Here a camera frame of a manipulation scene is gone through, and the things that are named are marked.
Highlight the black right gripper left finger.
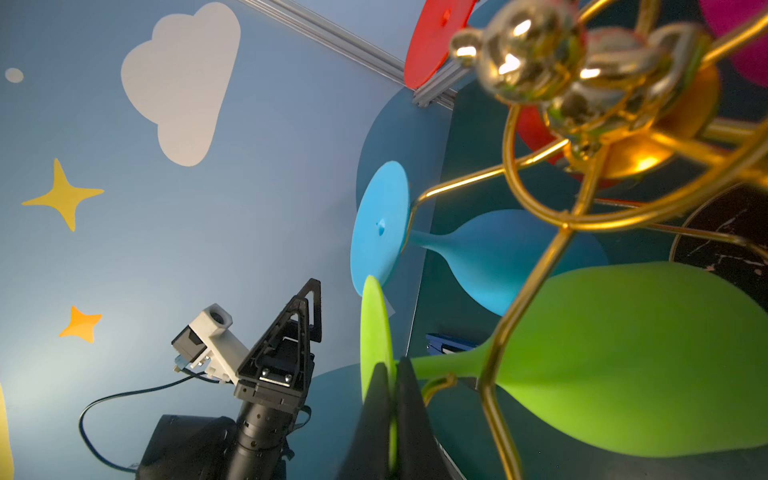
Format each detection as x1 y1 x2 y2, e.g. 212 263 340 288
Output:
337 363 393 480

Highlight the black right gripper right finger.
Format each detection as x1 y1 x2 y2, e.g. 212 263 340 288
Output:
395 357 451 480

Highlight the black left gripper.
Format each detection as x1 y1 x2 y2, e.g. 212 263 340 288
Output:
234 278 322 414

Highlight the green wine glass front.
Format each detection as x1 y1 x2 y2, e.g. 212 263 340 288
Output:
359 262 768 472

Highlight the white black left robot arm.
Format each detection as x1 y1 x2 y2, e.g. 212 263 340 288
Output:
136 278 322 479

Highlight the blue wine glass left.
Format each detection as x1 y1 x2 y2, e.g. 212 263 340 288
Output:
349 160 610 317

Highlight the red wine glass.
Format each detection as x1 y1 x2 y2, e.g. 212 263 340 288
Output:
403 0 625 190

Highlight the magenta wine glass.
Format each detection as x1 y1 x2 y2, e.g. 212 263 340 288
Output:
699 0 767 88

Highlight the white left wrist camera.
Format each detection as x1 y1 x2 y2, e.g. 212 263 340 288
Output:
171 303 249 385

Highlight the aluminium back frame rail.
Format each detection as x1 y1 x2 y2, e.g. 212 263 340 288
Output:
241 0 469 110

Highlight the gold wire wine glass rack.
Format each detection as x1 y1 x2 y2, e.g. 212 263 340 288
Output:
413 1 767 479

